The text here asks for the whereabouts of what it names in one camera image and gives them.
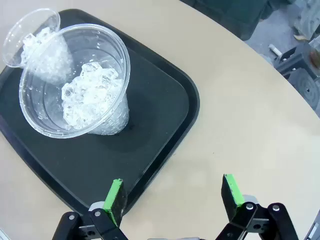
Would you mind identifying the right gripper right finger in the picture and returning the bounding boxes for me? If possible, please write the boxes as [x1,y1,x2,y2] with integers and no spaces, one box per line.
[214,173,300,240]

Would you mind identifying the clear plastic cup with ice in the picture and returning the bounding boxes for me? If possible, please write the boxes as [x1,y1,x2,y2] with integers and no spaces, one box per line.
[18,23,131,139]
[2,8,75,86]

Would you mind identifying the black round base plate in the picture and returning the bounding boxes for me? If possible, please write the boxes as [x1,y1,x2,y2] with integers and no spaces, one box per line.
[288,67,320,110]

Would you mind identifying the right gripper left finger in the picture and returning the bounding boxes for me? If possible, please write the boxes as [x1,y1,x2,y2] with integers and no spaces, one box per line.
[51,178,136,240]

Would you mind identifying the black plastic serving tray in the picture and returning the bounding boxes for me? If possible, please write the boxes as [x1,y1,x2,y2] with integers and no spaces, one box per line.
[0,8,201,216]

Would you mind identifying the black metal stand foot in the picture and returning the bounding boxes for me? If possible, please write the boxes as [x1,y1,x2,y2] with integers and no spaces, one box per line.
[274,41,320,76]

